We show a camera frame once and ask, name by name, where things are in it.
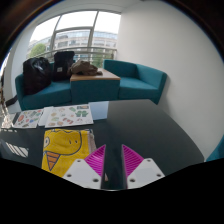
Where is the brown jacket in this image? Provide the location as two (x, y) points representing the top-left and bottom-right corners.
(67, 59), (104, 77)

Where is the printed picture sheet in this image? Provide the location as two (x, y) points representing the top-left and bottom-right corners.
(11, 108), (44, 130)
(44, 104), (95, 129)
(0, 113), (17, 130)

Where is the metal balcony railing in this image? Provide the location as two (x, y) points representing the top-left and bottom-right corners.
(28, 47), (118, 69)

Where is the teal sofa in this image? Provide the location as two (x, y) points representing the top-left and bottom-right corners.
(14, 61), (73, 111)

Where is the teal armchair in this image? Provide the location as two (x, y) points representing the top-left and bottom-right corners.
(103, 59), (168, 105)

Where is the teal seat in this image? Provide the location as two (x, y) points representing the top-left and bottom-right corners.
(205, 134), (224, 163)

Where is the yellow orange pink cartoon towel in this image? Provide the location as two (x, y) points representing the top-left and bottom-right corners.
(41, 127), (98, 178)

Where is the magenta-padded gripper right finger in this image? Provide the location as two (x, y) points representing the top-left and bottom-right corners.
(116, 143), (166, 190)

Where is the bulky black backpack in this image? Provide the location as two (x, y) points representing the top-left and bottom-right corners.
(22, 56), (53, 96)

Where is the teal wood-topped side table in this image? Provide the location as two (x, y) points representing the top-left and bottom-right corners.
(69, 68), (122, 105)

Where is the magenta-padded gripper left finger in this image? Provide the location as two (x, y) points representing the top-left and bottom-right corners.
(62, 143), (111, 190)

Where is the black backpack with label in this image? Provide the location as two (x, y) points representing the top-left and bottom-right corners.
(51, 50), (76, 82)

